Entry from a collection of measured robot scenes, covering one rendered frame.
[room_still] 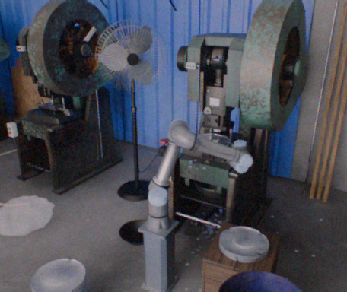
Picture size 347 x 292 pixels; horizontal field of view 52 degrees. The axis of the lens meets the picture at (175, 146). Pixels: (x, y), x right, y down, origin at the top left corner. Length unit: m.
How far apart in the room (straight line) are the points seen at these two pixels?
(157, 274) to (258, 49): 1.47
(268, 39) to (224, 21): 1.68
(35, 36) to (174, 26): 1.54
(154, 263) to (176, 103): 2.26
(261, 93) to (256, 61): 0.17
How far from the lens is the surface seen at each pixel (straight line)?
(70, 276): 2.21
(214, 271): 2.19
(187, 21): 3.90
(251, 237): 2.29
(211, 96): 2.55
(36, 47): 3.10
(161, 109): 4.26
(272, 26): 2.11
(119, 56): 3.01
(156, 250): 2.25
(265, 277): 1.95
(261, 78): 2.05
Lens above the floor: 1.73
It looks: 22 degrees down
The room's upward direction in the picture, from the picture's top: straight up
